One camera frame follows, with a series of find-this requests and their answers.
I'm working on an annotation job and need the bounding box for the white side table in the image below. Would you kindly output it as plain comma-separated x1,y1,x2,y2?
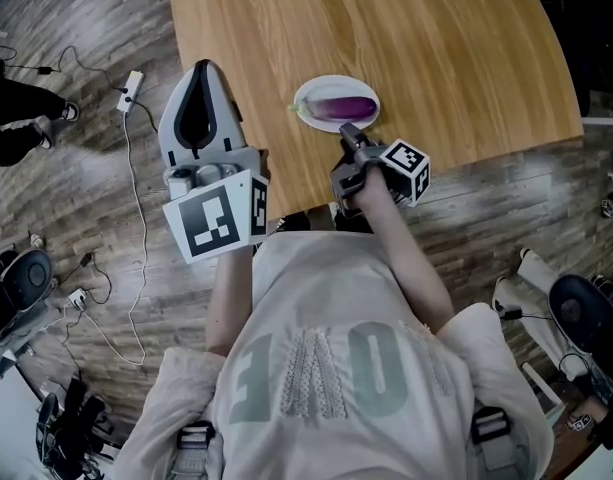
0,362,57,480

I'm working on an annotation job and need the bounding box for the black looped cable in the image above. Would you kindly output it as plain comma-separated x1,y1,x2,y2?
60,251,112,314

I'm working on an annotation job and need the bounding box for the white power cable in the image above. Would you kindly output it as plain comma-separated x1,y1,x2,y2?
80,111,150,367

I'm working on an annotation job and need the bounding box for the black strap buckle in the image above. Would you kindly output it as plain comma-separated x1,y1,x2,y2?
175,420,216,452
469,406,512,444

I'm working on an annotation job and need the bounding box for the black padded chair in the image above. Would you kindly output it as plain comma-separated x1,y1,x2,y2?
0,247,57,344
548,273,613,357

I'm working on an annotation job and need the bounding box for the person's left forearm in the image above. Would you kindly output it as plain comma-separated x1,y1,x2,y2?
205,245,257,357

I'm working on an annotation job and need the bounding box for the white printed t-shirt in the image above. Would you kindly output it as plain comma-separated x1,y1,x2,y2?
113,230,555,480

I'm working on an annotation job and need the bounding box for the white power strip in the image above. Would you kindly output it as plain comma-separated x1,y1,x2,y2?
116,70,145,114

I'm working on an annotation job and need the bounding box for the person's black shoe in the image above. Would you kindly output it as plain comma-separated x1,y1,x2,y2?
333,202,375,234
273,212,312,234

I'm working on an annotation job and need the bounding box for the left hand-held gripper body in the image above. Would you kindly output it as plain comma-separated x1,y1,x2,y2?
161,147,271,265

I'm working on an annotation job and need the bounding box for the white oval plate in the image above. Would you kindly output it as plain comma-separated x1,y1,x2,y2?
293,74,382,134

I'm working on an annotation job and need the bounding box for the purple eggplant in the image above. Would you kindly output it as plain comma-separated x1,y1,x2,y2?
285,95,377,122

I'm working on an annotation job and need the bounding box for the black office chair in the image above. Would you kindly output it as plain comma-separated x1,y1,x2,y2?
523,0,613,114

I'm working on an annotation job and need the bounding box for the person's right forearm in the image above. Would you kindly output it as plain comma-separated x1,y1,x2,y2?
345,180,455,332

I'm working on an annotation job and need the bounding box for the black cable with adapter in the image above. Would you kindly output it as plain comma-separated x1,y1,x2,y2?
0,45,130,104

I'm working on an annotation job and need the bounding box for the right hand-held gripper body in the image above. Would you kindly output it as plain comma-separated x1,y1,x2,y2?
329,138,431,219

